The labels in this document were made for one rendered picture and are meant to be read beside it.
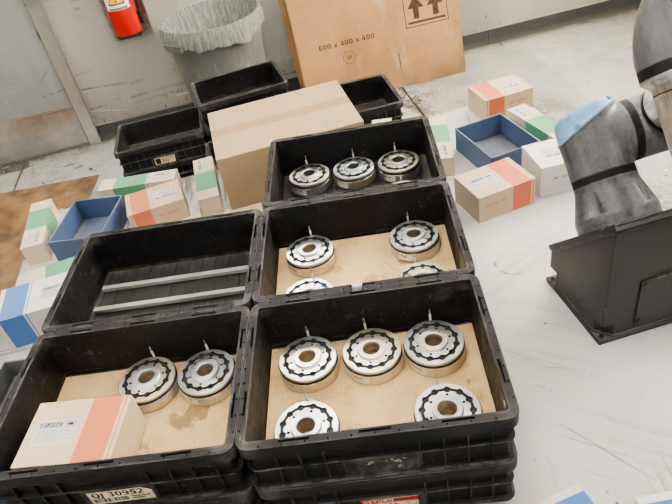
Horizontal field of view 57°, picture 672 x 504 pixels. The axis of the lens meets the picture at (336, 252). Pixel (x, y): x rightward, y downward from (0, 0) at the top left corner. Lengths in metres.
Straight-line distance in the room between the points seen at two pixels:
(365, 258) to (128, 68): 2.98
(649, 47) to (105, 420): 0.93
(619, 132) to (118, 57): 3.28
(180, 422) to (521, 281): 0.77
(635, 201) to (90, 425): 0.99
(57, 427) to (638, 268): 1.01
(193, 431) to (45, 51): 3.24
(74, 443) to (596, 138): 1.02
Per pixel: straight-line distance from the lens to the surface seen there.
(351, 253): 1.31
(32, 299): 1.61
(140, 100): 4.15
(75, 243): 1.80
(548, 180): 1.63
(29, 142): 4.33
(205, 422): 1.09
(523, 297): 1.37
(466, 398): 1.00
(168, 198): 1.79
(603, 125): 1.23
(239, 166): 1.65
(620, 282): 1.21
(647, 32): 0.87
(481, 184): 1.58
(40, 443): 1.10
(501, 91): 2.02
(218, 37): 3.35
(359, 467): 0.95
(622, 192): 1.20
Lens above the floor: 1.65
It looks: 38 degrees down
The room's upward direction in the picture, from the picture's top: 12 degrees counter-clockwise
